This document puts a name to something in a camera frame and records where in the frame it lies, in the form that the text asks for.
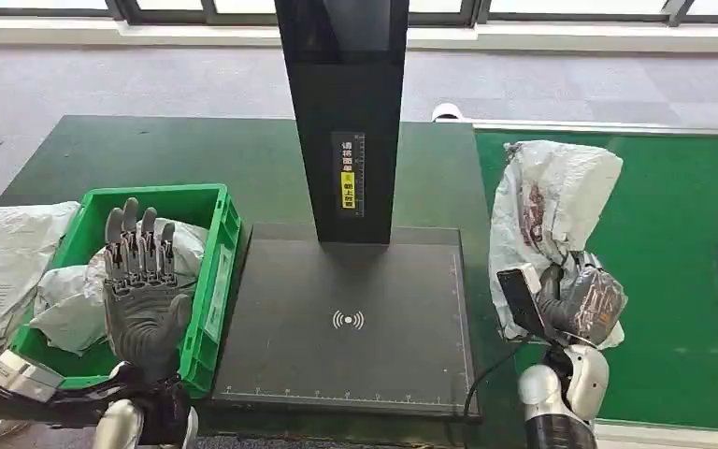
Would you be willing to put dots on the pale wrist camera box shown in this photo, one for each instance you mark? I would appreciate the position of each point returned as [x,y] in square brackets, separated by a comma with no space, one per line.
[21,375]
[520,297]

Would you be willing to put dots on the black scanner base plate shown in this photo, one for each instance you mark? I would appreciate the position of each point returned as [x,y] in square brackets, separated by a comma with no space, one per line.
[309,353]

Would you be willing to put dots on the dark window frame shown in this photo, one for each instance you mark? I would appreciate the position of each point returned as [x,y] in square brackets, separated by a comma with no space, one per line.
[117,11]

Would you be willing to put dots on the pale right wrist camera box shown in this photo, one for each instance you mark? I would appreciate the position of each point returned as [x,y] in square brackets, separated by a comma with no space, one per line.
[520,297]

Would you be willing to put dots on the black and yellow column label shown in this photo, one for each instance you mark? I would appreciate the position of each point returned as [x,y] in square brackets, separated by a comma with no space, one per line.
[348,189]

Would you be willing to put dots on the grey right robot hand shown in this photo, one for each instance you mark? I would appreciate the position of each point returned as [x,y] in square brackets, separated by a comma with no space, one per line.
[588,304]

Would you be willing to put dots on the silver conveyor side rail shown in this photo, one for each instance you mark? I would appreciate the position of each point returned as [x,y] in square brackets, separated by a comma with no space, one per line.
[675,435]
[582,127]

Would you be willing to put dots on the green conveyor belt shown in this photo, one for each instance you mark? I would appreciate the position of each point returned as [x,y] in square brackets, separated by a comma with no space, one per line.
[662,204]

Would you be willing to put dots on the green plastic crate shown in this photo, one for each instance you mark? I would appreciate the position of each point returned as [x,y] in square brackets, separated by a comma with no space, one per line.
[173,204]

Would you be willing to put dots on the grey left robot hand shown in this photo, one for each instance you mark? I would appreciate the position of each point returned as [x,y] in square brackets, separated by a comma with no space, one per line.
[142,322]

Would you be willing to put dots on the white round conveyor roller end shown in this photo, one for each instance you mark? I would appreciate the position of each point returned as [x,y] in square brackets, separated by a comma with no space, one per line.
[446,111]

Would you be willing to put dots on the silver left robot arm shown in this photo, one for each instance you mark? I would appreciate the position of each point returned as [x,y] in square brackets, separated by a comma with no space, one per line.
[117,427]

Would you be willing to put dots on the white parcel bag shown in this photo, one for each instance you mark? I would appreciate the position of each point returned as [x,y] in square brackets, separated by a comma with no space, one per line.
[557,186]
[65,304]

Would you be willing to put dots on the grey-white parcel bag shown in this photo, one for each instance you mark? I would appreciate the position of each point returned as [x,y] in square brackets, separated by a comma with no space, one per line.
[0,266]

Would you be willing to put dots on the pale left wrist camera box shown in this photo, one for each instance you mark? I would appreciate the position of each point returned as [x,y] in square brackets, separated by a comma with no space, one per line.
[21,375]

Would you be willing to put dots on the black scanner column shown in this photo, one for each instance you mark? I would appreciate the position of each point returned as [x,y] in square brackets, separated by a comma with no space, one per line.
[334,93]

